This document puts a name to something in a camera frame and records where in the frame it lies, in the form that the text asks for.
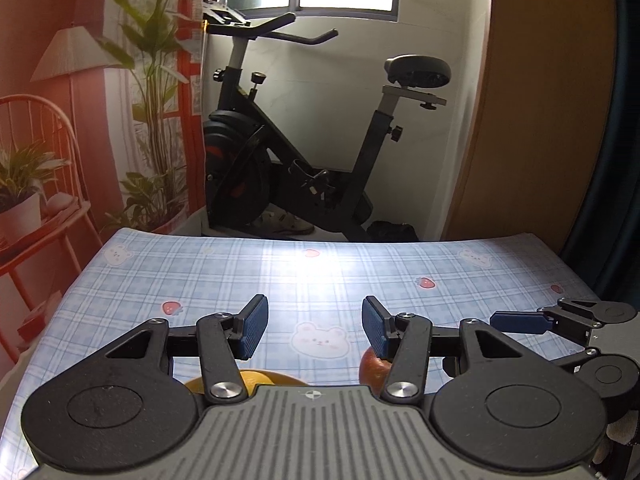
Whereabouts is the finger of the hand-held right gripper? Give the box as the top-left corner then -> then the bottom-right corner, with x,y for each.
547,346 -> 601,375
489,297 -> 603,343

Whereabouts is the printed wall poster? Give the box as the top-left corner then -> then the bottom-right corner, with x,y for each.
0,0 -> 207,366

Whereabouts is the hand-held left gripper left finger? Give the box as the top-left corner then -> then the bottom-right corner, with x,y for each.
102,294 -> 271,404

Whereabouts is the grey fluffy rug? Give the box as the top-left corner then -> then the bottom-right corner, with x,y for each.
605,407 -> 640,448

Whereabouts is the large yellow-orange citrus fruit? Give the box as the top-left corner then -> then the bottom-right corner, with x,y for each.
184,369 -> 297,397

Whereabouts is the wooden wardrobe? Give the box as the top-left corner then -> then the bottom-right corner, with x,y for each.
442,0 -> 620,261

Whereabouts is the red apple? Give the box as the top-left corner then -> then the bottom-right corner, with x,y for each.
358,347 -> 394,392

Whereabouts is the black exercise bike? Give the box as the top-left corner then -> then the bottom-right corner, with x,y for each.
201,2 -> 452,244

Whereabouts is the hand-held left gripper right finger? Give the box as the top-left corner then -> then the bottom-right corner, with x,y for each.
361,295 -> 535,404

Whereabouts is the dark blue curtain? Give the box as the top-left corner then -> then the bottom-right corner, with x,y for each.
560,0 -> 640,306

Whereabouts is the black bag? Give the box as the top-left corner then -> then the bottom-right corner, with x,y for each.
367,220 -> 420,243

